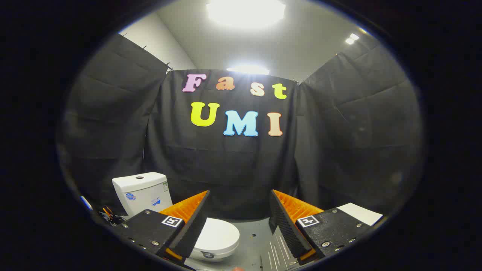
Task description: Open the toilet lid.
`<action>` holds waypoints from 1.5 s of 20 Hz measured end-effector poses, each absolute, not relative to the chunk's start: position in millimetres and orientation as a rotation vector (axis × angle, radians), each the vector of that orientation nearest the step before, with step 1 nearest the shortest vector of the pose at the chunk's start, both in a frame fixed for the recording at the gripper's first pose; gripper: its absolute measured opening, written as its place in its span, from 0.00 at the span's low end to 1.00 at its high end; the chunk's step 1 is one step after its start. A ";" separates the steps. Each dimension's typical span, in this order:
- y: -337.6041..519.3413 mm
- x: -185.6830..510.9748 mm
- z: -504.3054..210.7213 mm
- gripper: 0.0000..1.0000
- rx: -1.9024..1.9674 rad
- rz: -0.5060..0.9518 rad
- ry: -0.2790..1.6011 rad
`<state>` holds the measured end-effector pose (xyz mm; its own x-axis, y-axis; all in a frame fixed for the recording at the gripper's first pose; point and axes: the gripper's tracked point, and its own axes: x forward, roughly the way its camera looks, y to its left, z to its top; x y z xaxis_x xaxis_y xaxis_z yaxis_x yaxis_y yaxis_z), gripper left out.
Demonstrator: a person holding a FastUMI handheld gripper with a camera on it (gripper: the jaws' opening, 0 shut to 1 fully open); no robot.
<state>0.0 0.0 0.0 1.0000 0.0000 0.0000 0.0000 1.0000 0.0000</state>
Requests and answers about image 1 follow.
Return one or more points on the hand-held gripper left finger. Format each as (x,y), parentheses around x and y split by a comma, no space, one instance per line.
(194,233)

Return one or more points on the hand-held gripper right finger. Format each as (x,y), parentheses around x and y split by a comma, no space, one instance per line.
(286,233)

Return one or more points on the white toilet lid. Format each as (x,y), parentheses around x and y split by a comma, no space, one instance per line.
(220,235)

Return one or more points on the white ceramic toilet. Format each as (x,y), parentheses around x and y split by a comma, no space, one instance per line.
(143,192)

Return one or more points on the black backdrop cloth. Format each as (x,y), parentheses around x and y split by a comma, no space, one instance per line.
(233,169)

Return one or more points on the grey drawer cabinet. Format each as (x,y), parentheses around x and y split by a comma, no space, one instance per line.
(361,212)

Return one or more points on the long ceiling light panel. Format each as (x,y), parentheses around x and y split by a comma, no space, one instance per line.
(248,69)

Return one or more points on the small ceiling light panel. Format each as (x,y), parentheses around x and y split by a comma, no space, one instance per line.
(352,38)

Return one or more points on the large ceiling light panel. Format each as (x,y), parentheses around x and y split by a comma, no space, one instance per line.
(244,11)

